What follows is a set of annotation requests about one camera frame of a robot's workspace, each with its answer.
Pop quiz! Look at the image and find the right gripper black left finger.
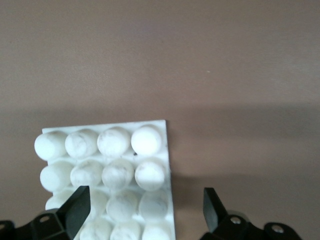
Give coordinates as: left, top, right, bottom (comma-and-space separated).
0, 185, 91, 240

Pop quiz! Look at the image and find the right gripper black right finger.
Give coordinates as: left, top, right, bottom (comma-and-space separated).
199, 187, 305, 240

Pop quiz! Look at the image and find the white studded base plate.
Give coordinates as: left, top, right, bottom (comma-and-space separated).
33, 119, 176, 240

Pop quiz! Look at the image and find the brown table cover sheet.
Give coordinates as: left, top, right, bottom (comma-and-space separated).
0, 0, 320, 240

